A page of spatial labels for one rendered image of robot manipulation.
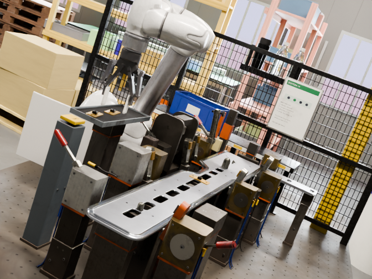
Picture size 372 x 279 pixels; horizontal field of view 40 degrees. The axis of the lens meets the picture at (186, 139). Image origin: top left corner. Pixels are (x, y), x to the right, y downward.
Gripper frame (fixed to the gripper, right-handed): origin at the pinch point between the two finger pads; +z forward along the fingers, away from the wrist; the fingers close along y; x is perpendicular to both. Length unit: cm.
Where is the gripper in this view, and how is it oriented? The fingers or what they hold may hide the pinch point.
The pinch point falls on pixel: (115, 102)
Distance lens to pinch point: 191.0
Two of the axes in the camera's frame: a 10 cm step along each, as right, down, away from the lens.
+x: -2.2, 1.6, -9.6
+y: -9.2, -3.7, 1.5
